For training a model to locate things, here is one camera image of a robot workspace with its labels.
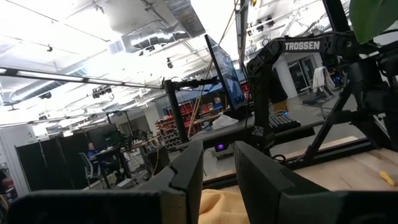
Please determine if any seated person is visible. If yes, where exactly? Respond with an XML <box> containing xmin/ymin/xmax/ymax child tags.
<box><xmin>86</xmin><ymin>142</ymin><xmax>102</xmax><ymax>167</ymax></box>

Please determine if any shelf with red bins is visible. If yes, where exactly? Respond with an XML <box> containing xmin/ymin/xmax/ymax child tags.
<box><xmin>154</xmin><ymin>101</ymin><xmax>218</xmax><ymax>151</ymax></box>

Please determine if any yellow plush toy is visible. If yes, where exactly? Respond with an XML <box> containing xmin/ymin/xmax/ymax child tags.
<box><xmin>198</xmin><ymin>187</ymin><xmax>250</xmax><ymax>224</ymax></box>

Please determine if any computer monitor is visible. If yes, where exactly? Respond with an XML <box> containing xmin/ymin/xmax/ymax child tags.
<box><xmin>203</xmin><ymin>34</ymin><xmax>250</xmax><ymax>119</ymax></box>

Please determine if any device with purple light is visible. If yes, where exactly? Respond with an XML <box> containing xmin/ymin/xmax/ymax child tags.
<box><xmin>213</xmin><ymin>142</ymin><xmax>230</xmax><ymax>154</ymax></box>

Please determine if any white cloth on chair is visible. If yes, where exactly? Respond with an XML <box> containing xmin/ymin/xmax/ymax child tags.
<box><xmin>312</xmin><ymin>66</ymin><xmax>336</xmax><ymax>94</ymax></box>

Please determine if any artificial potted green plant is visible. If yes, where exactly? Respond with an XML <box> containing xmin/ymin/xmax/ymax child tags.
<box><xmin>348</xmin><ymin>0</ymin><xmax>398</xmax><ymax>45</ymax></box>

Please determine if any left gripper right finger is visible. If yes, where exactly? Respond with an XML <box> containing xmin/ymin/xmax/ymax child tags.
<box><xmin>233</xmin><ymin>141</ymin><xmax>328</xmax><ymax>224</ymax></box>

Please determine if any black overhead light bar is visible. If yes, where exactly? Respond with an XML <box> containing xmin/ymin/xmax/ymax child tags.
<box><xmin>0</xmin><ymin>65</ymin><xmax>163</xmax><ymax>91</ymax></box>

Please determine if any white crumpled paper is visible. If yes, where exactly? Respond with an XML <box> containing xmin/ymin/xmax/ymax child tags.
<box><xmin>211</xmin><ymin>114</ymin><xmax>239</xmax><ymax>131</ymax></box>

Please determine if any grey desk with pole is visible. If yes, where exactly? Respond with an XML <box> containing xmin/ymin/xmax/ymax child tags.
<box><xmin>176</xmin><ymin>115</ymin><xmax>261</xmax><ymax>151</ymax></box>

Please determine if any black partition wall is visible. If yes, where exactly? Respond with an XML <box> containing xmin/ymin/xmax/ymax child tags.
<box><xmin>15</xmin><ymin>133</ymin><xmax>91</xmax><ymax>193</ymax></box>

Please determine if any black overhead camera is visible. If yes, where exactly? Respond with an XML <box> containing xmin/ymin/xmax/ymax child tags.
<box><xmin>91</xmin><ymin>86</ymin><xmax>113</xmax><ymax>100</ymax></box>

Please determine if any black backlit keyboard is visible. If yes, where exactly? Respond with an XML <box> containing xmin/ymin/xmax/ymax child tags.
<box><xmin>268</xmin><ymin>111</ymin><xmax>302</xmax><ymax>133</ymax></box>

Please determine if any grey keyboard desk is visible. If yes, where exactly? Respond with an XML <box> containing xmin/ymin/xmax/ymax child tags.
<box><xmin>248</xmin><ymin>119</ymin><xmax>316</xmax><ymax>147</ymax></box>

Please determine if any grey office chair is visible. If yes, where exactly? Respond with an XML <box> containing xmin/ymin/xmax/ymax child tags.
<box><xmin>77</xmin><ymin>151</ymin><xmax>105</xmax><ymax>189</ymax></box>

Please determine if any white column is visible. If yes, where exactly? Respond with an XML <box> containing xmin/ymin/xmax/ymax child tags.
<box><xmin>0</xmin><ymin>124</ymin><xmax>32</xmax><ymax>197</ymax></box>

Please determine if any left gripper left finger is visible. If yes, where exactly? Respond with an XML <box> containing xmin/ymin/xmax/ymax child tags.
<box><xmin>136</xmin><ymin>139</ymin><xmax>205</xmax><ymax>224</ymax></box>

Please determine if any yellow toy banana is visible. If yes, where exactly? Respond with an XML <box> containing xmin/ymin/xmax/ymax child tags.
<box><xmin>379</xmin><ymin>170</ymin><xmax>398</xmax><ymax>188</ymax></box>

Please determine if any tan hanging cable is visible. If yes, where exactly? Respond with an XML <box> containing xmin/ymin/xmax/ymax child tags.
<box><xmin>185</xmin><ymin>0</ymin><xmax>241</xmax><ymax>138</ymax></box>

